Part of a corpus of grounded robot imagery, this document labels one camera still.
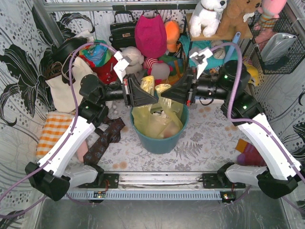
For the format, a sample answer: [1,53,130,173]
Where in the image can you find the silver foil pouch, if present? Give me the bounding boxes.
[260,33,298,62]

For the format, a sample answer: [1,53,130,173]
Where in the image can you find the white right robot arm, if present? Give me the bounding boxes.
[161,60,305,199]

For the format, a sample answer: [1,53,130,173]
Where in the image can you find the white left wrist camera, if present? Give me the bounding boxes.
[113,51,131,83]

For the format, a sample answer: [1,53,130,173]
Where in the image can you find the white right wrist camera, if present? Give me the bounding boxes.
[189,47,213,79]

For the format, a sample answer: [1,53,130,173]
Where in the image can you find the yellow plastic trash bag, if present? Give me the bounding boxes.
[132,76,183,139]

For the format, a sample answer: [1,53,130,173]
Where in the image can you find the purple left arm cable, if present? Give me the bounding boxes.
[0,42,119,219]

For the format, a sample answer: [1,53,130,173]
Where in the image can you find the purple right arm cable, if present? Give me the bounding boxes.
[209,42,305,215]

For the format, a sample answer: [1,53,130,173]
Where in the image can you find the cream canvas tote bag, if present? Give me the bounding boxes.
[47,57,97,113]

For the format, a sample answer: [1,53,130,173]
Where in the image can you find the black wire basket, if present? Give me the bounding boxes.
[249,10,305,74]

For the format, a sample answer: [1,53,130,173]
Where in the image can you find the pink plush toy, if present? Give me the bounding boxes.
[255,0,287,29]

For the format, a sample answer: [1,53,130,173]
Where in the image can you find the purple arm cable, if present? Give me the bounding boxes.
[0,42,119,219]
[209,42,305,215]

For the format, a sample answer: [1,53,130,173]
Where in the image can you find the black metal shelf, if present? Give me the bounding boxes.
[181,13,257,96]

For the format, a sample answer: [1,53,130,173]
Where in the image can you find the purple orange sock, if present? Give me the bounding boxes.
[235,139,266,167]

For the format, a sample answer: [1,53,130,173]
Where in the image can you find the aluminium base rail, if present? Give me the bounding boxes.
[64,172,259,202]

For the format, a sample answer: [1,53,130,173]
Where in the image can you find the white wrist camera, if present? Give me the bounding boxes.
[113,51,131,83]
[189,47,213,79]

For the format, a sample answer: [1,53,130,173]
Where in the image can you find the brown teddy bear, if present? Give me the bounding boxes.
[216,0,262,39]

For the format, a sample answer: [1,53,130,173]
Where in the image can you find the pink striped plush doll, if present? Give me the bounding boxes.
[143,58,173,85]

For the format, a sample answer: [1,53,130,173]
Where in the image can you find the pink cloth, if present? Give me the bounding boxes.
[76,140,88,163]

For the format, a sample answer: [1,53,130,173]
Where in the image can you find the orange checked towel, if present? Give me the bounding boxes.
[36,112,74,159]

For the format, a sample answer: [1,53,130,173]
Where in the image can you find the crumpled white paper trash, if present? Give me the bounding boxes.
[152,110,168,118]

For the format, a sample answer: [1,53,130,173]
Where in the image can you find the magenta fuzzy bag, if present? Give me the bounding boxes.
[135,14,167,58]

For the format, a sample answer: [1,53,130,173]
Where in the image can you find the dark floral necktie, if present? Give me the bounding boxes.
[83,117,125,165]

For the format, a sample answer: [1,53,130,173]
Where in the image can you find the teal folded cloth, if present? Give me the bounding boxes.
[179,35,238,70]

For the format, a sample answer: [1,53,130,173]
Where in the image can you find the white plush dog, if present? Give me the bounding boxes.
[189,0,227,38]

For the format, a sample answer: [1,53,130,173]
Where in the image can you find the black leather handbag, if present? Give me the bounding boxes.
[109,10,137,50]

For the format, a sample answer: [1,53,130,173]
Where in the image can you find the teal plastic trash bin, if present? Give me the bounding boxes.
[130,105,189,155]

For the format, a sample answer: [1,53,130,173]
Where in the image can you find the white plush lamb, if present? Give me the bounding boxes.
[122,46,144,74]

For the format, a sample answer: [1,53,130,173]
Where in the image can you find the black hat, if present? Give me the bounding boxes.
[52,37,88,62]

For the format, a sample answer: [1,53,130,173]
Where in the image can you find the colourful silk scarf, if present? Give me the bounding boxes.
[79,40,112,68]

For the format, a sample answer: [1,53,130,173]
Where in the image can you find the orange plush toy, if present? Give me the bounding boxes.
[164,21,180,52]

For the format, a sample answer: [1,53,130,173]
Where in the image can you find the yellow plush duck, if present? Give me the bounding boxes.
[243,56,259,86]

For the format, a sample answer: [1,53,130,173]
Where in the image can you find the red garment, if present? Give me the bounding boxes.
[85,56,118,84]

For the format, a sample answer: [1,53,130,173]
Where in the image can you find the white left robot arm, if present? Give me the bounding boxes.
[25,74,158,201]

